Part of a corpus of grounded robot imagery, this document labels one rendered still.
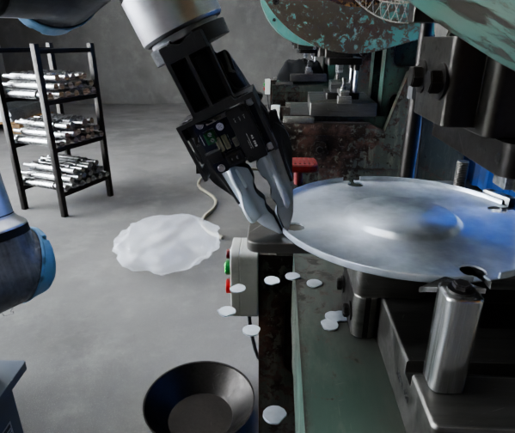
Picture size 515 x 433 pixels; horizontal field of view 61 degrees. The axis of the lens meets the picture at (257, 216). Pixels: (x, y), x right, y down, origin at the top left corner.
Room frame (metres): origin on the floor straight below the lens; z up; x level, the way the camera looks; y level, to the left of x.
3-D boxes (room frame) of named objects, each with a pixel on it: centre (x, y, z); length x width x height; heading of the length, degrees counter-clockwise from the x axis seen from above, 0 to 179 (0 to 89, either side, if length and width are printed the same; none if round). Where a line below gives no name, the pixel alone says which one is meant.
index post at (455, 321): (0.29, -0.16, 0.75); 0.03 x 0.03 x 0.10; 87
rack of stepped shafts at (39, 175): (2.64, 1.21, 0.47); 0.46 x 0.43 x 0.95; 67
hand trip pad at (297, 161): (0.80, -0.08, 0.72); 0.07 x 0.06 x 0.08; 87
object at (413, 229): (0.47, -0.17, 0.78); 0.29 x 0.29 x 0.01
